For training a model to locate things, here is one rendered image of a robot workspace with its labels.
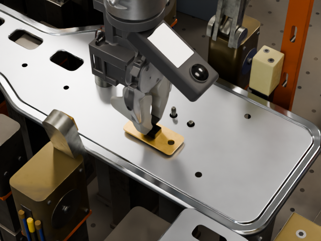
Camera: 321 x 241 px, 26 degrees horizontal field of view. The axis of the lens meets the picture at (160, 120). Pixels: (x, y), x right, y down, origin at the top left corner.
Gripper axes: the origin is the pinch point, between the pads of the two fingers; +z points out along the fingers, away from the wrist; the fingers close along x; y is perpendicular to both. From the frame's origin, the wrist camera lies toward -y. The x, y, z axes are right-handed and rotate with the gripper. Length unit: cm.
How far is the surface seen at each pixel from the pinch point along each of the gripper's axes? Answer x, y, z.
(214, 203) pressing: 4.8, -13.2, 2.7
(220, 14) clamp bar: -18.5, 0.9, -6.8
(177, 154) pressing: 0.8, -4.6, 2.5
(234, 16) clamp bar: -18.5, -1.4, -7.5
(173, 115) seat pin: -4.6, -0.2, 2.1
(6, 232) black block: 15.0, 19.7, 25.1
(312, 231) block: 5.3, -26.7, -3.1
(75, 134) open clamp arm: 11.4, 3.7, -6.3
